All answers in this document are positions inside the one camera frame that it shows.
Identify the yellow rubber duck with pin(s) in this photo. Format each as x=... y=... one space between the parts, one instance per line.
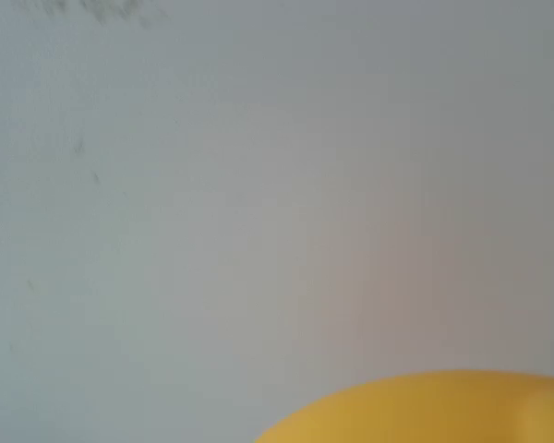
x=420 y=410

